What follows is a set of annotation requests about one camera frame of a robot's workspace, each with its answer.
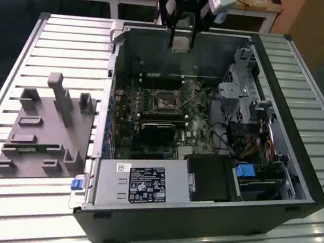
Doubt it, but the black RAM slot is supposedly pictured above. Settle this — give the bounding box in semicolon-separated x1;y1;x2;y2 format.
141;115;188;126
143;81;184;90
143;78;184;87
142;111;188;121
143;74;185;83
143;71;185;80

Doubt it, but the yellow orange wire bundle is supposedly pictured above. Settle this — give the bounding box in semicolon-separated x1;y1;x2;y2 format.
240;132;277;162

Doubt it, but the black graphics card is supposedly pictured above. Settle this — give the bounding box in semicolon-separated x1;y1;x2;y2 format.
138;119;177;145

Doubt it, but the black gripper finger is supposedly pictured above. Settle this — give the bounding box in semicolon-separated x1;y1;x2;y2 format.
154;0;181;49
190;3;218;51

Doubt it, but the silver chipset heat sink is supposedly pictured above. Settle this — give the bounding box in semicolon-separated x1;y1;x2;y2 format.
177;145;194;160

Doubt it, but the blue case latch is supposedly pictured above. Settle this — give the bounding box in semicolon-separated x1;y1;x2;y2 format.
70;177;84;191

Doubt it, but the wooden cabinet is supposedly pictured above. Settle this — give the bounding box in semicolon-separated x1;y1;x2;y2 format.
267;0;324;74

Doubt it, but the blue disk carrier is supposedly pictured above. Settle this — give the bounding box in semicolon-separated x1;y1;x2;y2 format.
235;162;258;182

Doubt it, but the silver power supply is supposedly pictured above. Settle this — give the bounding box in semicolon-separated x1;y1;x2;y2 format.
92;157;194;216

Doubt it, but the black PC case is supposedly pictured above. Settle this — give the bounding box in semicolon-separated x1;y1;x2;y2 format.
70;15;324;243

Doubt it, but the metal socket cover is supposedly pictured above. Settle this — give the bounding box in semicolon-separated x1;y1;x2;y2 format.
177;78;204;109

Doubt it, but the grey parts rack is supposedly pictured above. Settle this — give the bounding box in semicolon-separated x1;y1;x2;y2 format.
0;67;102;189

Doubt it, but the black power cable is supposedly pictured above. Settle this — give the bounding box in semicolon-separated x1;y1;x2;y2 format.
206;120;239;158

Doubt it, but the black hard disk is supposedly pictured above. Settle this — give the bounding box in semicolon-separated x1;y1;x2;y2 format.
236;174;287;205

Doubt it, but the green motherboard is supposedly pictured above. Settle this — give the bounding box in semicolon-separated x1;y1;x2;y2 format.
108;65;227;169

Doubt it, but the silver CPU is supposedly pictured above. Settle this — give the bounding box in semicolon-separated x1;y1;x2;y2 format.
170;36;194;55

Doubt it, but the black drive bay cover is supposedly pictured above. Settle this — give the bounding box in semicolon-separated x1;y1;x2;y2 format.
180;152;245;206

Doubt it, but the CPU socket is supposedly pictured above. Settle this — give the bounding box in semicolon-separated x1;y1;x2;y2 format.
150;88;182;115

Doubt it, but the grey metal drive cage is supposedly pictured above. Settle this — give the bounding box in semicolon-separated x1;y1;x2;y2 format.
215;45;278;127

